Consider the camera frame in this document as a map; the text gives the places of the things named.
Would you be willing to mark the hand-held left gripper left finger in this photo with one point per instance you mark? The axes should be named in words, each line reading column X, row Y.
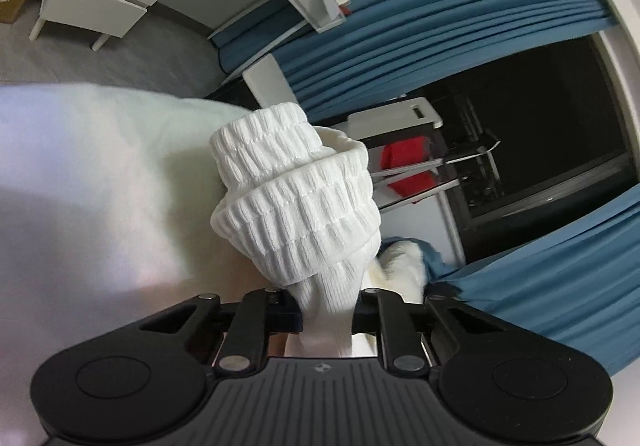
column 280, row 310

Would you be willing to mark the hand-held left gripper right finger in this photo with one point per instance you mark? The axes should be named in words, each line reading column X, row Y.
column 364, row 311

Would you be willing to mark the white knit sweater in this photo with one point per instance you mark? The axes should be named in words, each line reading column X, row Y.
column 280, row 206

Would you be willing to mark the white fluffy cloth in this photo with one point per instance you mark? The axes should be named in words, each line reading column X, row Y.
column 400, row 271

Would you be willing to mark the blue cloth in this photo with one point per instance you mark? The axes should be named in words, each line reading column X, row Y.
column 435, row 258

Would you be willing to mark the red cloth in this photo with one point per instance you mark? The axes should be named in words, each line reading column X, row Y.
column 407, row 166

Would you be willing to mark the blue curtain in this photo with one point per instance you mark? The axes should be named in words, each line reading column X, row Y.
column 450, row 11
column 550, row 271

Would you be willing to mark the dark window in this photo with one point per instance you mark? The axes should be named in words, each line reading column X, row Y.
column 540, row 126

